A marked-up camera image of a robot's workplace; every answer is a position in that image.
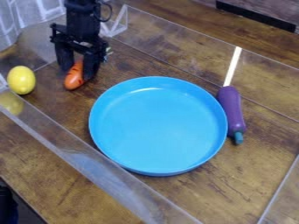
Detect clear acrylic barrier wall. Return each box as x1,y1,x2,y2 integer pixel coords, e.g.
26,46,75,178
0,0,299,224

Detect blue round plate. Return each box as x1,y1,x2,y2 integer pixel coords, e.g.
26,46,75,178
89,76,229,176

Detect white grey curtain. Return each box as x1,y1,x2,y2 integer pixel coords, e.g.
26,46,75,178
0,0,66,52

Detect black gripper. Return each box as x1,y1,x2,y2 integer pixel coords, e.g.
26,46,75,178
51,3,111,81

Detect black bar in background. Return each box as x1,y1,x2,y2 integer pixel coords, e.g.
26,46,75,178
215,0,297,32

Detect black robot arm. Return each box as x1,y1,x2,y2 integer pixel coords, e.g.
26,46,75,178
51,0,113,81

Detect purple toy eggplant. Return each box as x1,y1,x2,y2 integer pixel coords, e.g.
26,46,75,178
217,86,247,144

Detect clear acrylic triangle bracket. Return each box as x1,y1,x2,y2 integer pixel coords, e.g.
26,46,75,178
99,5,127,38

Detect orange toy carrot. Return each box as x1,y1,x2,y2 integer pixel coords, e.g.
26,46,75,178
63,46,115,91

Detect yellow toy lemon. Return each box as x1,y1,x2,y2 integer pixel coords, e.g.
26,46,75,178
7,66,36,95

